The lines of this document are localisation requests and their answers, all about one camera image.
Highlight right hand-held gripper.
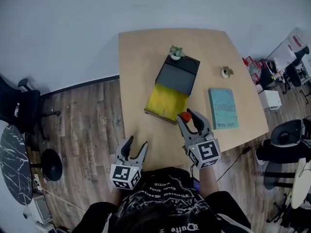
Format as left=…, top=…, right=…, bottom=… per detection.
left=176, top=108, right=222, bottom=170

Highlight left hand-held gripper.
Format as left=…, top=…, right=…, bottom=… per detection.
left=109, top=135, right=149, bottom=191

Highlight black box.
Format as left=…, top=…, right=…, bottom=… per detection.
left=143, top=55, right=201, bottom=126

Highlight person's left forearm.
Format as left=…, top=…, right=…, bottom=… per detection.
left=108, top=188, right=125, bottom=206

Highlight person's right forearm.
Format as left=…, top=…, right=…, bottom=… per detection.
left=198, top=165, right=220, bottom=197

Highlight teal hardcover book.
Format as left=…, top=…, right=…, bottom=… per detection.
left=208, top=88, right=239, bottom=131

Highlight person's torso black printed shirt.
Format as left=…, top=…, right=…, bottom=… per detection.
left=77, top=166, right=252, bottom=233

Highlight small potted plant white pot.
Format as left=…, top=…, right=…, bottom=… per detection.
left=168, top=45, right=186, bottom=61
left=220, top=66, right=235, bottom=79

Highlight clear bin red latches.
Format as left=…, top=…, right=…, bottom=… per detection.
left=242, top=56, right=255, bottom=68
left=250, top=66, right=262, bottom=85

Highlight small white cabinet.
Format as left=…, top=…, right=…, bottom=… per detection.
left=258, top=90, right=283, bottom=111

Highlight grey shell chair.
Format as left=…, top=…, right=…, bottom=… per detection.
left=263, top=119, right=304, bottom=190

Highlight black bag yellow trim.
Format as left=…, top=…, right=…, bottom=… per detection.
left=259, top=59, right=278, bottom=88

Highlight grey metal appliance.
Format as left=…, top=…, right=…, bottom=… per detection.
left=23, top=194, right=53, bottom=226

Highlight black marble round table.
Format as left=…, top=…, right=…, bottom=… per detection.
left=0, top=124, right=34, bottom=206

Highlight white panel red label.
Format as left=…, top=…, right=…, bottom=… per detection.
left=267, top=28, right=307, bottom=70

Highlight black office chair with headrest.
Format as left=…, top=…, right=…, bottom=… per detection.
left=0, top=75, right=61, bottom=142

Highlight light wooden round table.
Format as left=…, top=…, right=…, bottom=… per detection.
left=291, top=158, right=311, bottom=210

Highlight black tripod stand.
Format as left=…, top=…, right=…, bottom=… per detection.
left=266, top=195, right=311, bottom=228

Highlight black floor cable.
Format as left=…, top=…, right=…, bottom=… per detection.
left=216, top=143, right=263, bottom=183

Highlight black round pedestal base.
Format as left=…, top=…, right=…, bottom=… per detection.
left=41, top=149, right=63, bottom=182

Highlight white floor cable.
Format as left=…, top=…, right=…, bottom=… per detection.
left=41, top=188, right=87, bottom=213

